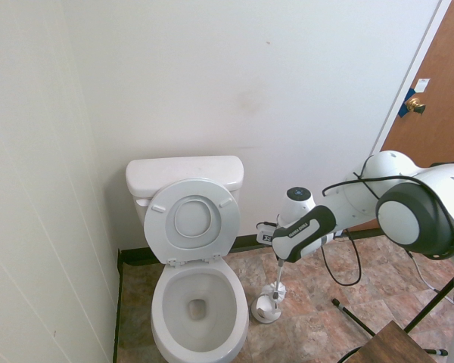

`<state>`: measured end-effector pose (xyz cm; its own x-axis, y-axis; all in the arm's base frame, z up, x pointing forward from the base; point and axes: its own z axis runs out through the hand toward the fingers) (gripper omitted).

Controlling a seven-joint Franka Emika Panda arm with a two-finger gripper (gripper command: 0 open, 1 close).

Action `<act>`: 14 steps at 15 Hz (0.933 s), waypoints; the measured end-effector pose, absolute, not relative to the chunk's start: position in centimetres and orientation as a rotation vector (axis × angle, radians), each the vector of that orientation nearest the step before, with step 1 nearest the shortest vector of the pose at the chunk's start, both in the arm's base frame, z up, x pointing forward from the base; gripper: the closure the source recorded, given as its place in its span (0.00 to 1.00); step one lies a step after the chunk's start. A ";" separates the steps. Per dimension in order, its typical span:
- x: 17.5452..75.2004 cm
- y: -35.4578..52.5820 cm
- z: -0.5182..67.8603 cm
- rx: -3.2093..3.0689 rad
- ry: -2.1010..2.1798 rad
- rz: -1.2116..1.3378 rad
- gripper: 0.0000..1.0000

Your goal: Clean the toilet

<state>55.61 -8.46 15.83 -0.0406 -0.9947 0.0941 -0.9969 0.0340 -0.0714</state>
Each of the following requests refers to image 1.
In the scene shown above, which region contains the white brush holder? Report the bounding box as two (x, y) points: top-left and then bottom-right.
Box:
(254, 294), (283, 325)

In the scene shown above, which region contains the white toilet bowl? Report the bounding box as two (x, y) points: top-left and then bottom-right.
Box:
(150, 260), (250, 363)

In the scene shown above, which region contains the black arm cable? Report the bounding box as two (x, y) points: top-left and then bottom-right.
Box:
(320, 154), (454, 287)

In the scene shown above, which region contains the white toilet brush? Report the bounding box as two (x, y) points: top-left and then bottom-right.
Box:
(260, 256), (288, 303)

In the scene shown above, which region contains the blue tape strip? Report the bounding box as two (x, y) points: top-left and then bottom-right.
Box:
(398, 88), (417, 118)

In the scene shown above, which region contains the black camera tripod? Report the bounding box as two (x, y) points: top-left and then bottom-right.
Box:
(331, 278), (454, 357)

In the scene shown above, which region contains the white cable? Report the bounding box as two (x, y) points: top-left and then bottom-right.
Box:
(410, 251), (454, 303)

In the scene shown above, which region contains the brown wooden table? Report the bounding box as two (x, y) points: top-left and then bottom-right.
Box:
(362, 320), (436, 363)

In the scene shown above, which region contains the brown wooden door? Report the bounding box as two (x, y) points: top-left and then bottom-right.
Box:
(378, 0), (454, 231)

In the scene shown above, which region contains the brass door knob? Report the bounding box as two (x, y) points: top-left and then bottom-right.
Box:
(406, 97), (428, 116)

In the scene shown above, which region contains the white toilet seat ring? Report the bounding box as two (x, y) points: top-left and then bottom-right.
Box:
(143, 178), (241, 268)

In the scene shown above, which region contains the white toilet tank lid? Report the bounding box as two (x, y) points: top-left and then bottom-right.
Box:
(125, 155), (245, 197)

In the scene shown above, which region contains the white toilet tank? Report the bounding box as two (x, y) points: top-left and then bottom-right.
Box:
(130, 185), (242, 235)

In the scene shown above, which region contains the black floor cable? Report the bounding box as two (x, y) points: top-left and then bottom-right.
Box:
(338, 344), (366, 363)

